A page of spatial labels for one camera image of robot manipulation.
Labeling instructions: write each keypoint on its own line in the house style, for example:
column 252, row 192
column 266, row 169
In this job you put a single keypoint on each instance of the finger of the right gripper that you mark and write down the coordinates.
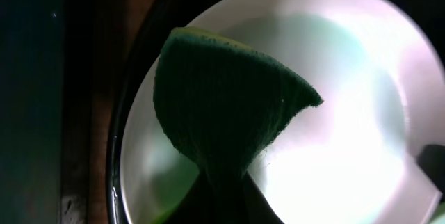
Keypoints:
column 431, row 161

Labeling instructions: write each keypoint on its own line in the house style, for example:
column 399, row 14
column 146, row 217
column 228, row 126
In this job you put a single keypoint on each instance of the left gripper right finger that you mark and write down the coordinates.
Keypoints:
column 257, row 207

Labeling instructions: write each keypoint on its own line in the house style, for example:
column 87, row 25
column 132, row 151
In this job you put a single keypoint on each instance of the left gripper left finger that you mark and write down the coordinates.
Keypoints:
column 197, row 207

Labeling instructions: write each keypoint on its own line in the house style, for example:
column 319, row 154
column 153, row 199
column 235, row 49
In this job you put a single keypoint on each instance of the white plate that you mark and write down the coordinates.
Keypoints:
column 348, row 160

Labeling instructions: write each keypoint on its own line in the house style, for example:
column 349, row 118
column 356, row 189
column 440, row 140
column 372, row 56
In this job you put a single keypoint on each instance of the green sponge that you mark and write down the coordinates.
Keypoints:
column 221, row 102

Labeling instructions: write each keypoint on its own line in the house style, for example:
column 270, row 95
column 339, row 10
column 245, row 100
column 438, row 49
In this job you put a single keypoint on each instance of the round black tray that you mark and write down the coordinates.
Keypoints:
column 426, row 15

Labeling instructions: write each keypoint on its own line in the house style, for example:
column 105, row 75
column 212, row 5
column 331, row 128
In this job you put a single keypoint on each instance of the black rectangular tray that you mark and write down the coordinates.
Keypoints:
column 31, row 110

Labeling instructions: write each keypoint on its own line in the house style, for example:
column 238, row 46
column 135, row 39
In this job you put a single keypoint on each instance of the lower light green plate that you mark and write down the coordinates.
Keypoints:
column 439, row 215

